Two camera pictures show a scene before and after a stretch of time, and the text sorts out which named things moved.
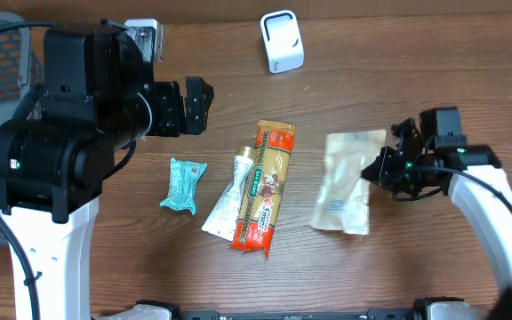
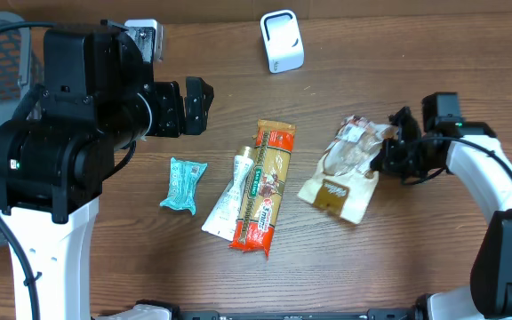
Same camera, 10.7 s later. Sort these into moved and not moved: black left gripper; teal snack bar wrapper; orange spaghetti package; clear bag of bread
Moved: clear bag of bread
Not moved: orange spaghetti package; black left gripper; teal snack bar wrapper
